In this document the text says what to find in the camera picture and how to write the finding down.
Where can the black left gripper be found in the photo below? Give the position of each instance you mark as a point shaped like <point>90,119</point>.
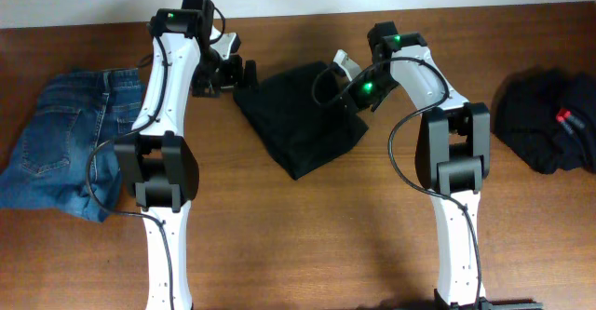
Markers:
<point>235,71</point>

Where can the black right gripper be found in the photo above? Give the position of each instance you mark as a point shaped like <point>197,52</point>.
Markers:
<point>356,103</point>

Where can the black trousers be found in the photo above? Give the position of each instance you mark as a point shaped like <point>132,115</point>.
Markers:
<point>298,134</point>

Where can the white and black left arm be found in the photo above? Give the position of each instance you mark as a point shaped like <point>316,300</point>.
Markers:
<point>191,58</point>

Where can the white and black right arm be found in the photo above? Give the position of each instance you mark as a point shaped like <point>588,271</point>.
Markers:
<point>452,155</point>

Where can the black garment with red label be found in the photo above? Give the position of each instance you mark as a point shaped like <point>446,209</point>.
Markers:
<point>547,118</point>

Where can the folded blue denim jeans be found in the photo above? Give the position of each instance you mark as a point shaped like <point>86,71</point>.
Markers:
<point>63,158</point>

